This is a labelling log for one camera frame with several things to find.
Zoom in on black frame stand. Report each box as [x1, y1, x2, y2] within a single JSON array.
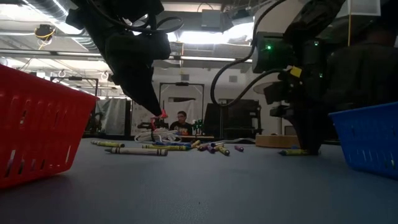
[[158, 82, 205, 138]]

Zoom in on yellow cable reel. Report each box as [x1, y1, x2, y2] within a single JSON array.
[[34, 24, 57, 43]]

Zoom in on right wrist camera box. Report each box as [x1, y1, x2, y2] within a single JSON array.
[[251, 30, 294, 75]]

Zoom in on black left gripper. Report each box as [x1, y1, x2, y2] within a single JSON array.
[[65, 6, 172, 117]]

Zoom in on blue crayon pieces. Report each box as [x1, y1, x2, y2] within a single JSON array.
[[154, 141, 192, 147]]

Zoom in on red cable bundle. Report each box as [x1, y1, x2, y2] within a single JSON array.
[[150, 109, 170, 130]]

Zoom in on red plastic bin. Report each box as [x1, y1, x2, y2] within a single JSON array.
[[0, 63, 100, 190]]

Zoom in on blue grey table mat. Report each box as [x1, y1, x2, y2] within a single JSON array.
[[0, 136, 398, 224]]

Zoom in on grey curtain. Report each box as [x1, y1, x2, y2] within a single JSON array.
[[95, 98, 127, 136]]

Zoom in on robot with green lights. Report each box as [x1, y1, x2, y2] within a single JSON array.
[[190, 118, 205, 136]]

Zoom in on person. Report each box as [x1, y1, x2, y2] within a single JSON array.
[[169, 110, 193, 136], [323, 18, 398, 110]]

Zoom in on black cabinet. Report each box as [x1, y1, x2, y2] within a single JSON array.
[[203, 98, 262, 139]]

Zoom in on white crayon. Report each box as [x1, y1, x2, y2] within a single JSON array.
[[104, 147, 169, 157]]

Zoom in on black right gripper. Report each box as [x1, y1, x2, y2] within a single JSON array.
[[264, 40, 330, 155]]

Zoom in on long ceiling light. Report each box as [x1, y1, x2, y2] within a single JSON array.
[[0, 49, 252, 63]]

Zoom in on grey ceiling box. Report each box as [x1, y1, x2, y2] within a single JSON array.
[[201, 9, 223, 31]]

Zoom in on silver ceiling duct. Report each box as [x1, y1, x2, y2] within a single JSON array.
[[23, 0, 125, 83]]

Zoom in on white lamp with wooden base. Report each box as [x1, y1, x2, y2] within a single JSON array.
[[253, 0, 301, 149]]

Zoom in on blue plastic bin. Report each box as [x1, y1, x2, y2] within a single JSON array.
[[328, 101, 398, 180]]

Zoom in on yellow green crayon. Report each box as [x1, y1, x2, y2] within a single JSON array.
[[90, 140, 126, 149]]

